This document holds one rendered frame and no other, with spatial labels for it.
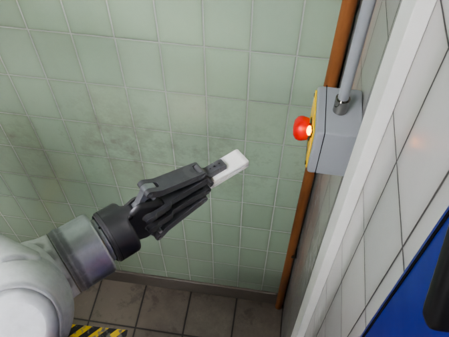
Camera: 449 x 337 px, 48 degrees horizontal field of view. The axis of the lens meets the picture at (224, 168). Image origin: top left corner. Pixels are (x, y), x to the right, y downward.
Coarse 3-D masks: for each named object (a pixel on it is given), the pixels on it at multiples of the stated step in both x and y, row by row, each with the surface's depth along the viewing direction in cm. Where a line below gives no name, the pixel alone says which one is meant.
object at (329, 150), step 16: (320, 96) 77; (352, 96) 77; (320, 112) 75; (352, 112) 75; (320, 128) 73; (336, 128) 73; (352, 128) 73; (320, 144) 74; (336, 144) 74; (352, 144) 73; (320, 160) 77; (336, 160) 77
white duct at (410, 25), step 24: (408, 0) 47; (432, 0) 44; (408, 24) 47; (408, 48) 49; (384, 72) 54; (384, 96) 54; (384, 120) 57; (360, 144) 64; (360, 168) 65; (360, 192) 69; (336, 216) 77; (336, 240) 80; (312, 288) 98; (312, 312) 106
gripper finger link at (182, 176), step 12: (180, 168) 69; (192, 168) 70; (144, 180) 66; (156, 180) 67; (168, 180) 67; (180, 180) 68; (192, 180) 69; (144, 192) 65; (156, 192) 65; (168, 192) 67
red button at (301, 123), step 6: (300, 120) 78; (306, 120) 78; (294, 126) 78; (300, 126) 78; (306, 126) 78; (294, 132) 79; (300, 132) 78; (306, 132) 78; (300, 138) 79; (306, 138) 79
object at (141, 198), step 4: (144, 184) 65; (148, 184) 66; (152, 184) 66; (140, 188) 65; (144, 188) 65; (148, 188) 65; (140, 192) 66; (140, 196) 66; (144, 196) 66; (136, 200) 66; (140, 200) 66; (144, 200) 66; (132, 204) 67; (136, 204) 66
